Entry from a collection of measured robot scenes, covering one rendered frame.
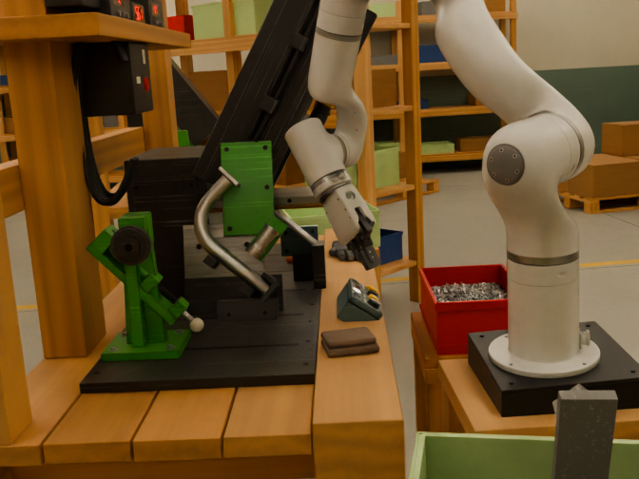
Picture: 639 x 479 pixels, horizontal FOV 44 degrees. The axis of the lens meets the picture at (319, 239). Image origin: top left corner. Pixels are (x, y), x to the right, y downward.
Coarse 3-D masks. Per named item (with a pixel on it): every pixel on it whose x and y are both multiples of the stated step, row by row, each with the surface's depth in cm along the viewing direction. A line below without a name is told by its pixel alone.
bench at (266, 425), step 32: (96, 352) 164; (32, 384) 148; (64, 384) 147; (32, 416) 134; (64, 416) 134; (96, 416) 132; (128, 416) 131; (160, 416) 131; (192, 416) 130; (224, 416) 130; (256, 416) 129; (288, 416) 128; (0, 448) 123; (32, 448) 123; (64, 448) 123; (96, 448) 123; (128, 448) 123; (160, 448) 123; (192, 448) 122; (224, 448) 123; (256, 448) 122; (288, 448) 122
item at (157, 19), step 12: (108, 0) 157; (120, 0) 164; (132, 0) 189; (144, 0) 189; (156, 0) 198; (72, 12) 157; (108, 12) 157; (120, 12) 162; (156, 12) 197; (156, 24) 195
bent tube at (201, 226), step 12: (228, 180) 175; (216, 192) 175; (204, 204) 175; (204, 216) 175; (204, 228) 175; (204, 240) 174; (216, 252) 174; (228, 252) 175; (228, 264) 174; (240, 264) 174; (240, 276) 174; (252, 276) 173; (264, 288) 173
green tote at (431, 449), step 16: (416, 432) 103; (432, 432) 102; (448, 432) 102; (416, 448) 99; (432, 448) 102; (448, 448) 101; (464, 448) 101; (480, 448) 100; (496, 448) 100; (512, 448) 100; (528, 448) 99; (544, 448) 99; (624, 448) 97; (416, 464) 94; (432, 464) 102; (448, 464) 102; (464, 464) 101; (480, 464) 101; (496, 464) 101; (512, 464) 100; (528, 464) 100; (544, 464) 99; (624, 464) 97
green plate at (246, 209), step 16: (224, 144) 179; (240, 144) 179; (256, 144) 178; (224, 160) 178; (240, 160) 178; (256, 160) 178; (272, 160) 179; (240, 176) 178; (256, 176) 178; (272, 176) 178; (240, 192) 178; (256, 192) 178; (272, 192) 178; (224, 208) 178; (240, 208) 178; (256, 208) 178; (272, 208) 178; (224, 224) 178; (240, 224) 178; (256, 224) 178
